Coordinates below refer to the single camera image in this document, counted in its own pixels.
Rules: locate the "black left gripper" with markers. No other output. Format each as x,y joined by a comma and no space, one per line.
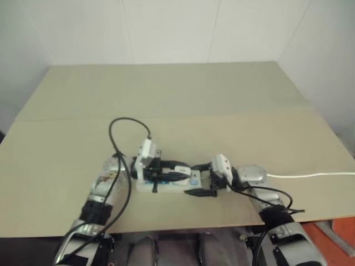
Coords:
156,169

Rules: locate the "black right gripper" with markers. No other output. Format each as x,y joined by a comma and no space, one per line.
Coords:
217,181

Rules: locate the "white charger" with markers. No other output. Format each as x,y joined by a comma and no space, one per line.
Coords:
184,170

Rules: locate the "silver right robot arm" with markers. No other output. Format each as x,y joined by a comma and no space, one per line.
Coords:
253,174

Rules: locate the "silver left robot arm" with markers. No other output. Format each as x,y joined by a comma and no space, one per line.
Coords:
108,177

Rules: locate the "white power strip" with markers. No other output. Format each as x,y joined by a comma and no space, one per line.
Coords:
173,188

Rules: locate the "dark rounded shape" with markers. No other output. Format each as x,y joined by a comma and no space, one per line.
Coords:
145,249

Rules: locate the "orange object with grey legs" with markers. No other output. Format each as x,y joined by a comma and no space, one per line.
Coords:
319,245

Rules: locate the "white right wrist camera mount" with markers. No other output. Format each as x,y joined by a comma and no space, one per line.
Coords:
222,163

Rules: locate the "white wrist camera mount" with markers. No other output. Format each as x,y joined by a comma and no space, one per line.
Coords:
222,163
147,148

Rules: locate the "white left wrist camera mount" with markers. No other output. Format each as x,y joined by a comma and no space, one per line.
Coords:
147,148

